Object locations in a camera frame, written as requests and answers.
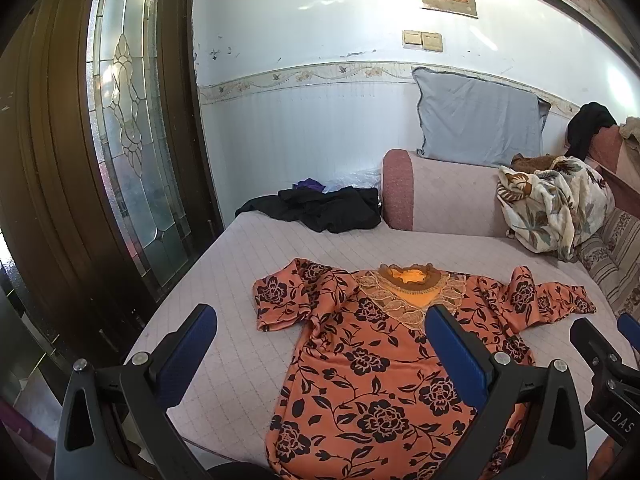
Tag cream floral blanket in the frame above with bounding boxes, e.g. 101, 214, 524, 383
497, 156, 615, 261

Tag striped beige cushion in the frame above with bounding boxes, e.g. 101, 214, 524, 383
578, 208, 640, 320

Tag beige wall switch plate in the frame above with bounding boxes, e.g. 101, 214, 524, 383
402, 30, 444, 52

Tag pink quilted bed mattress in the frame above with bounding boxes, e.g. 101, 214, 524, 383
136, 212, 634, 479

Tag black garment on headboard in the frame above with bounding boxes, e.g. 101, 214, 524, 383
565, 102, 616, 160

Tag grey blue pillow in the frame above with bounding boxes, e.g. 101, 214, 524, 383
412, 67, 550, 167

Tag black crumpled garment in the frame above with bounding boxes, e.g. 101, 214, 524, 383
235, 186, 382, 234

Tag purple cloth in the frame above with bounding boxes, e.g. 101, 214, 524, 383
292, 178, 326, 193

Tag stained glass wooden door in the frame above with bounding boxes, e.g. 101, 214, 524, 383
1, 0, 222, 365

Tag pink bolster cushion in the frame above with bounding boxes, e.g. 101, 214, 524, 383
381, 148, 506, 237

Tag brown towel on headboard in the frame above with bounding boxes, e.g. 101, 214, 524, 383
620, 117, 640, 153

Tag orange black floral shirt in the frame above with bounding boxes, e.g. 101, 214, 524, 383
253, 259, 594, 479

